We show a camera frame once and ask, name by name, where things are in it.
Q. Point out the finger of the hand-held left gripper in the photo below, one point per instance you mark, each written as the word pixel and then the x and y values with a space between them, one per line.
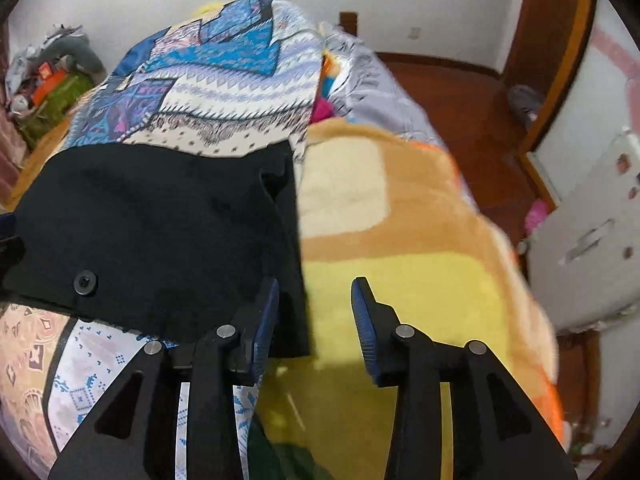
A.
pixel 7 255

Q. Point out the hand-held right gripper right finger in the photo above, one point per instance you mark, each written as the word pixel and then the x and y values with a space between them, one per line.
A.
pixel 362 325

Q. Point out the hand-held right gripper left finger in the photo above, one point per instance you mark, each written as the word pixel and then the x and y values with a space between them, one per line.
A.
pixel 267 320

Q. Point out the black pants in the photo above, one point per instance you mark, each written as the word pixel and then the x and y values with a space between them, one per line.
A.
pixel 150 220

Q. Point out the yellow orange fleece blanket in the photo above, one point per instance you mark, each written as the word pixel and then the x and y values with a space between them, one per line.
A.
pixel 400 260

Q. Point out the green bag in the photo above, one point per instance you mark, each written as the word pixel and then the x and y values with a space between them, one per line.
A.
pixel 55 105

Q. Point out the orange box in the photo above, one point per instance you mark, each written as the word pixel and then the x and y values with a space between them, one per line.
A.
pixel 47 80

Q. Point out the grey cloth pile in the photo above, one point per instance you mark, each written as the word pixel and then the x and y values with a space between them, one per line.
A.
pixel 22 67

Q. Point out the pink toy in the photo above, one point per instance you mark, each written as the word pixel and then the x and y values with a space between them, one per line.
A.
pixel 536 217

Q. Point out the grey plush toy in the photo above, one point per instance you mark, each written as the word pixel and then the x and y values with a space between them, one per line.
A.
pixel 75 50

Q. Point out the multicoloured cloth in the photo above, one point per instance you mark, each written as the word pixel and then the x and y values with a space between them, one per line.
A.
pixel 325 105

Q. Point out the grey patterned bed sheet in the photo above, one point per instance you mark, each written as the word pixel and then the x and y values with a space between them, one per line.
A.
pixel 390 100

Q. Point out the blue patchwork quilt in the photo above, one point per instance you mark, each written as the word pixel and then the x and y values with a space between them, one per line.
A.
pixel 225 85

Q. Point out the white cabinet door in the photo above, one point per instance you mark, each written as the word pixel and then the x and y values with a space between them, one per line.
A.
pixel 590 240

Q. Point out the grey bag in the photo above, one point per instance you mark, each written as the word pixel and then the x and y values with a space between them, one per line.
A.
pixel 525 102

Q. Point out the yellow foam tube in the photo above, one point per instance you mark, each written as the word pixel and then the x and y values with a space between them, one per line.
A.
pixel 207 10

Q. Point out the white wall socket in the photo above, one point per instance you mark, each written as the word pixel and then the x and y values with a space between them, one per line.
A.
pixel 414 33

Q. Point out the wooden bed post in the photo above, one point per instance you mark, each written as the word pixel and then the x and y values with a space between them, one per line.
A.
pixel 348 22

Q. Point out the wooden door frame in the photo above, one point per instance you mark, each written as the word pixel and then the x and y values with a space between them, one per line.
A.
pixel 545 35

